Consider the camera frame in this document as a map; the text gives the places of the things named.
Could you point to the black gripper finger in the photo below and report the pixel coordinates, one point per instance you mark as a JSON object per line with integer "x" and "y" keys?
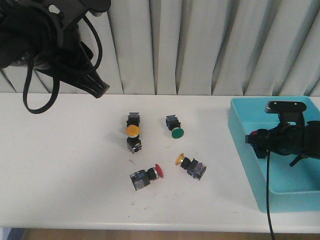
{"x": 92, "y": 84}
{"x": 251, "y": 139}

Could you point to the yellow mushroom push button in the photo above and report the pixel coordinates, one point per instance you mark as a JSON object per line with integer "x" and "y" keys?
{"x": 133, "y": 141}

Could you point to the yellow push button lying sideways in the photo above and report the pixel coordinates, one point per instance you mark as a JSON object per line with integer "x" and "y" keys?
{"x": 193, "y": 167}

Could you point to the white pleated curtain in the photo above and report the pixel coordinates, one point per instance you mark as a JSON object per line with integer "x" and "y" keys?
{"x": 289, "y": 47}

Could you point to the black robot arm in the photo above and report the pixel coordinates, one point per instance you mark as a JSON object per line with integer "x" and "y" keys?
{"x": 304, "y": 142}
{"x": 147, "y": 47}

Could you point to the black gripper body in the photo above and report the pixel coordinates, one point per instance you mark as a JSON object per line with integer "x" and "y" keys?
{"x": 272, "y": 140}
{"x": 60, "y": 53}

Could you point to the red mushroom push button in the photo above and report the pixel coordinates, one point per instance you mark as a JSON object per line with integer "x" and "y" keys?
{"x": 254, "y": 134}

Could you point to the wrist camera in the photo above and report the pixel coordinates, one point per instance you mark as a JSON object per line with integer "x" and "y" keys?
{"x": 72, "y": 11}
{"x": 287, "y": 111}

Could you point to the green mushroom push button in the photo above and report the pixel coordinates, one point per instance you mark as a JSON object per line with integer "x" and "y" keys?
{"x": 174, "y": 126}
{"x": 133, "y": 119}

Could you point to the light blue plastic box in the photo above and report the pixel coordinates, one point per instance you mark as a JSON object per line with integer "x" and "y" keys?
{"x": 274, "y": 182}

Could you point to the red push button lying sideways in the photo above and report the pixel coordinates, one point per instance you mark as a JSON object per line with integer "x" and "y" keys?
{"x": 142, "y": 178}

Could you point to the green mushroom push button left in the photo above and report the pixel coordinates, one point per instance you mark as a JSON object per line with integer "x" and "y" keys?
{"x": 133, "y": 119}

